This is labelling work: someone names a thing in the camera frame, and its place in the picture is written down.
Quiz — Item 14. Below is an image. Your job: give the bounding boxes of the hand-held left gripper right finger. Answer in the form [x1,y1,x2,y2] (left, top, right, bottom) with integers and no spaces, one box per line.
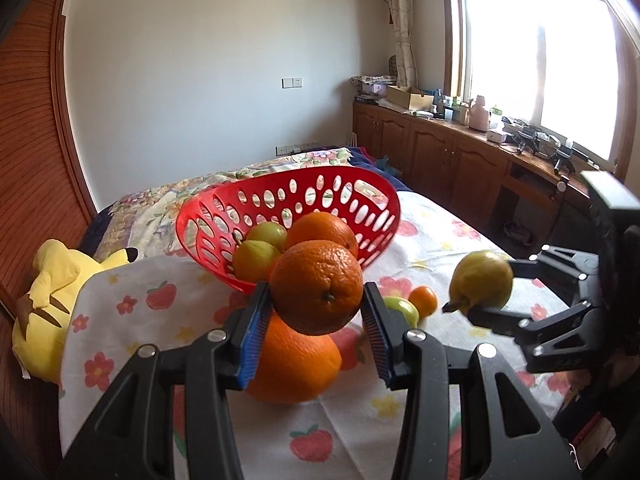
[361,281,586,480]

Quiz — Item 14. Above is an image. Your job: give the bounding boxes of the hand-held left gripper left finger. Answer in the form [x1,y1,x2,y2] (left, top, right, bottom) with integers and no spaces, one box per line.
[60,281,274,480]

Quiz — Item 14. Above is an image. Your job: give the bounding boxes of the small orange tangerine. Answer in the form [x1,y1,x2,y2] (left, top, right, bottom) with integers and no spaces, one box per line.
[409,285,439,318]

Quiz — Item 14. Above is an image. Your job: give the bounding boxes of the large orange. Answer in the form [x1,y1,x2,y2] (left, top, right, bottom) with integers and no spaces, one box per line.
[245,310,343,405]
[283,211,360,261]

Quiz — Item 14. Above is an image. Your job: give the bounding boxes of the cardboard box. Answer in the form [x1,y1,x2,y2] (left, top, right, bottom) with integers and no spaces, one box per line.
[386,85,436,111]

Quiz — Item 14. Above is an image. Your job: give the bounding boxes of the brown wooden wardrobe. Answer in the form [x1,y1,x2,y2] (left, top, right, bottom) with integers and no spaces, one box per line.
[0,0,98,480]

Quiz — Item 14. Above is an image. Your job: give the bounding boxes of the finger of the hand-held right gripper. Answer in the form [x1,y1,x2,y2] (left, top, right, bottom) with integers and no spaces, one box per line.
[506,245,603,287]
[466,299,603,374]

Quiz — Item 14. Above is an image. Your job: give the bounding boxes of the wood framed window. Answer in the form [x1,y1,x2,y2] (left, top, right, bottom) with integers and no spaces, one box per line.
[440,0,640,181]

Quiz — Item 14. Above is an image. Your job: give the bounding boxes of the dark slippers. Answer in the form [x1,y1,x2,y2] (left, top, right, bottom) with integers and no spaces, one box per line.
[502,221,535,246]

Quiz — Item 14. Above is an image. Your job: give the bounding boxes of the patterned curtain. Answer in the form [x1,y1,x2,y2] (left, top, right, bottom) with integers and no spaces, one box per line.
[382,0,420,88]

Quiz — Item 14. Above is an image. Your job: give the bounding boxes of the white strawberry print tablecloth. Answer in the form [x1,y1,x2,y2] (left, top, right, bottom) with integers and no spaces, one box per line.
[57,187,576,480]

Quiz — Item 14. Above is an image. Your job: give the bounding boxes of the round green fruit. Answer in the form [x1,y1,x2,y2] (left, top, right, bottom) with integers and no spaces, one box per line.
[246,222,289,253]
[382,296,421,331]

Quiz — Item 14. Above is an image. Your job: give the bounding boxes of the stack of folded cloths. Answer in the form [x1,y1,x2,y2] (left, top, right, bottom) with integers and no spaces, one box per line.
[351,75,396,98]

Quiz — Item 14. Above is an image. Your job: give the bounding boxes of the black device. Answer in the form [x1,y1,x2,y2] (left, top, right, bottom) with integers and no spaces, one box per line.
[507,127,551,155]

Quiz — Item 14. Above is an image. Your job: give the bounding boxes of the large yellowish pear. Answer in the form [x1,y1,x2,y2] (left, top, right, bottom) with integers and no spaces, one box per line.
[442,251,515,314]

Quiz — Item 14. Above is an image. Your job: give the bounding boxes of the wall socket strip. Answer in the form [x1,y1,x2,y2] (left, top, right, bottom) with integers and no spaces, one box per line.
[275,141,319,156]

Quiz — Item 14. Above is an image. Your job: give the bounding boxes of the red perforated plastic basket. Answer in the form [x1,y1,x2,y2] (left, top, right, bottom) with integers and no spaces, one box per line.
[175,166,402,295]

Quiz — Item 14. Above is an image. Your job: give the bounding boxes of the brown wooden cabinet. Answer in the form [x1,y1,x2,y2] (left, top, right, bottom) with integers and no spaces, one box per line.
[351,100,616,261]

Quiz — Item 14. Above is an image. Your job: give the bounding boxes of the medium orange tangerine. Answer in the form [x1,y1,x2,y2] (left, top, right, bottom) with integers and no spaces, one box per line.
[269,240,364,336]

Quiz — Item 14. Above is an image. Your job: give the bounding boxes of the yellow plush toy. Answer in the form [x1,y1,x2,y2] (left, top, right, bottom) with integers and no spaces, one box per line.
[11,239,139,383]

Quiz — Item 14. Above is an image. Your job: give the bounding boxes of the green pear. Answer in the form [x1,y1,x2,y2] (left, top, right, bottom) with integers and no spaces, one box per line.
[231,232,282,283]

